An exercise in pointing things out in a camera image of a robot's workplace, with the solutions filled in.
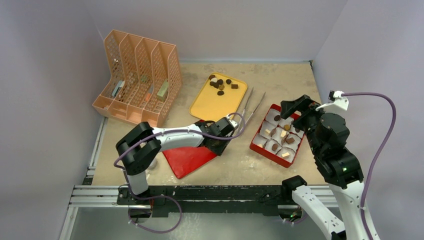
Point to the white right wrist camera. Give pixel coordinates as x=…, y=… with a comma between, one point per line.
x=337, y=103

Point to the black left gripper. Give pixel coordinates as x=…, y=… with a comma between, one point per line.
x=219, y=150

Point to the orange plastic file organizer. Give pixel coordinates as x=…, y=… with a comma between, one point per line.
x=145, y=79

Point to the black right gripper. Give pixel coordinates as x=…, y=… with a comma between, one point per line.
x=298, y=105

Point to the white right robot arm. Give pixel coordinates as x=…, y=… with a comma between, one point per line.
x=327, y=134

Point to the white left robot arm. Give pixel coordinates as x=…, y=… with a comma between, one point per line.
x=138, y=148

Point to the metal serving tongs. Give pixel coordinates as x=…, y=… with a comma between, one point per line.
x=251, y=105

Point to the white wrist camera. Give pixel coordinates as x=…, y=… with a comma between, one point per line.
x=233, y=123
x=337, y=103

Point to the red chocolate box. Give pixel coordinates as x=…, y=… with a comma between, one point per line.
x=278, y=141

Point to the yellow plastic tray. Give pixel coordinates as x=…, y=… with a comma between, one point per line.
x=220, y=95

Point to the red box lid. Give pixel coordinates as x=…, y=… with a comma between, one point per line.
x=185, y=160

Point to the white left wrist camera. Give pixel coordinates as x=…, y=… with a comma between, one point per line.
x=233, y=123

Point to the black aluminium base frame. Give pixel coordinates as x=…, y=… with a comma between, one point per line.
x=161, y=200

